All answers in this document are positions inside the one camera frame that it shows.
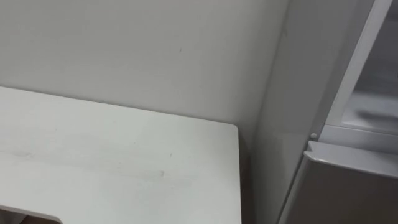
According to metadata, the white desk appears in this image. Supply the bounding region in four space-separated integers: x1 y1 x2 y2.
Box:
0 86 243 224

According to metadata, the grey fridge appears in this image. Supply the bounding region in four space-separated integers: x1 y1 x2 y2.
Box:
252 0 398 224

